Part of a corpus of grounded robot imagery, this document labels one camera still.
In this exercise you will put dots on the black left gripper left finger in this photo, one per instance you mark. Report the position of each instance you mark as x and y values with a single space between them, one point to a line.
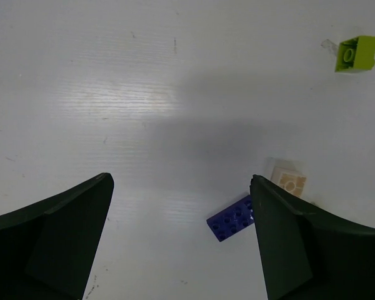
47 248

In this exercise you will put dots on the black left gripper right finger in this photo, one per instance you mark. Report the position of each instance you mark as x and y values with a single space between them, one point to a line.
307 252

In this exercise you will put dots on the white lego brick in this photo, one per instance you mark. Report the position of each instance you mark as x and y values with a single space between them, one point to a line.
287 174

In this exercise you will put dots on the blue lego plate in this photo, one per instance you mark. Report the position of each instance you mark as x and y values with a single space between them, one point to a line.
236 217

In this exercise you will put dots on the small lime green lego brick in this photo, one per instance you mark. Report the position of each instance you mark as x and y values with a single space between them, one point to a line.
356 55

